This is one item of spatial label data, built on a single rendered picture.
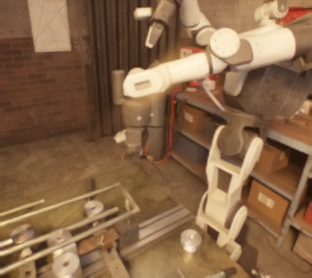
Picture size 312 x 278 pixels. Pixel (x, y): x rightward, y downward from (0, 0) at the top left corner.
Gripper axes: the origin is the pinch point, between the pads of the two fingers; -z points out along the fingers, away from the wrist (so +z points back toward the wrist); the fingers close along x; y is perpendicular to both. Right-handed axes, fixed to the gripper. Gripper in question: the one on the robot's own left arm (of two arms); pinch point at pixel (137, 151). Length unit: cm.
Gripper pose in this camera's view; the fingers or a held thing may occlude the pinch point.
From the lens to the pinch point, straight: 72.5
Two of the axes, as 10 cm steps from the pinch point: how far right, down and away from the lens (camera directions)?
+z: 0.2, -9.2, -3.9
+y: -9.8, -1.0, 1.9
